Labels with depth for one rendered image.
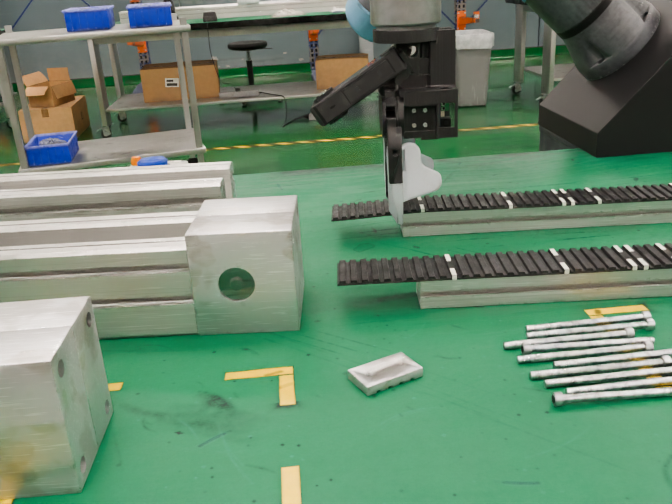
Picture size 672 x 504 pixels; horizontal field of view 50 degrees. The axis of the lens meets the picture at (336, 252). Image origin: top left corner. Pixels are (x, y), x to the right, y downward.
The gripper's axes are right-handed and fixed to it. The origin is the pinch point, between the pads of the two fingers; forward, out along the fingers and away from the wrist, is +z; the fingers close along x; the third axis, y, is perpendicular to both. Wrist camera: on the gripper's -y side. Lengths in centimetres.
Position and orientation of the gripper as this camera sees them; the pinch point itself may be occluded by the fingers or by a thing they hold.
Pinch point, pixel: (391, 206)
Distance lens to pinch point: 84.5
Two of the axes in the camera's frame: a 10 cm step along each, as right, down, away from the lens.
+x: 0.0, -3.7, 9.3
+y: 10.0, -0.5, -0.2
